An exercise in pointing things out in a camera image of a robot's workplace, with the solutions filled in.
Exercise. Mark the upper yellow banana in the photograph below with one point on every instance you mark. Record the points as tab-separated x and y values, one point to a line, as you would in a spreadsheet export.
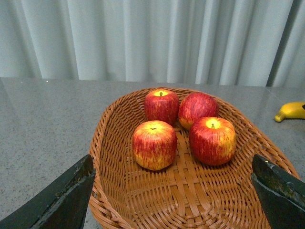
293	110

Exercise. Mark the red yellow apple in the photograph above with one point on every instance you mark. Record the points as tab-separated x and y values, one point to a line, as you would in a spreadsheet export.
212	140

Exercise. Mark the red apple with stem up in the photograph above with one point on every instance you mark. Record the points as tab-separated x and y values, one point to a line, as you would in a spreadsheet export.
162	105

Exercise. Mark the red apple lying sideways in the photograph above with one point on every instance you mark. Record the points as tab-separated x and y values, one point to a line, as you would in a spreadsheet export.
194	106

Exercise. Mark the red yellow apple dimple up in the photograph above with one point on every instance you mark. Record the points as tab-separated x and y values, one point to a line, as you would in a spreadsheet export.
154	145

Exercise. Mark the brown woven wicker basket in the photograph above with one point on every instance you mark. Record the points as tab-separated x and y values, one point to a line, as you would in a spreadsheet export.
185	195

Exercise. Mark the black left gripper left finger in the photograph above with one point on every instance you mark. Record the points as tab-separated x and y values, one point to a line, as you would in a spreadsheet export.
61	205

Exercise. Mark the pale grey curtain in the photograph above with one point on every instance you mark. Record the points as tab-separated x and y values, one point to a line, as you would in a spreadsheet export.
224	42

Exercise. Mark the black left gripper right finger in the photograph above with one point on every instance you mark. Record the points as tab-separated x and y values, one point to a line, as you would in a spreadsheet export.
282	196

